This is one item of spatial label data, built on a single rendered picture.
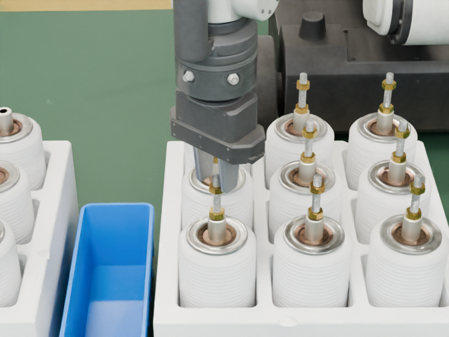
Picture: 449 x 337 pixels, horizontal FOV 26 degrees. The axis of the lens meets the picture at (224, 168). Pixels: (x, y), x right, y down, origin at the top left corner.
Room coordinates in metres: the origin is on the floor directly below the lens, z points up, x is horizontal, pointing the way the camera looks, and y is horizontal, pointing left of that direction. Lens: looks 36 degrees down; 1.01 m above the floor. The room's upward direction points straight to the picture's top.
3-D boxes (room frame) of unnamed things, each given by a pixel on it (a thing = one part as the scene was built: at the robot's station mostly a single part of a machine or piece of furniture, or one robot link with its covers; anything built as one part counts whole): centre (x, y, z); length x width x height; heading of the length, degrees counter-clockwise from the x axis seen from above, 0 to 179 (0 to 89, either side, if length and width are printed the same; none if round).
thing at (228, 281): (0.91, 0.01, 0.16); 0.10 x 0.10 x 0.18
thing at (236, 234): (0.91, 0.01, 0.25); 0.08 x 0.08 x 0.01
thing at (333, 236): (0.92, -0.11, 0.25); 0.08 x 0.08 x 0.01
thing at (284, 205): (1.03, -0.11, 0.16); 0.10 x 0.10 x 0.18
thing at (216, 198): (0.91, 0.01, 0.30); 0.01 x 0.01 x 0.08
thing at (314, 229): (0.92, -0.11, 0.26); 0.02 x 0.02 x 0.03
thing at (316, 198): (0.92, -0.11, 0.30); 0.01 x 0.01 x 0.08
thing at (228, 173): (0.90, -0.01, 0.36); 0.03 x 0.02 x 0.06; 141
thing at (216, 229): (0.91, 0.01, 0.26); 0.02 x 0.02 x 0.03
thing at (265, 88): (1.51, -0.06, 0.10); 0.20 x 0.05 x 0.20; 2
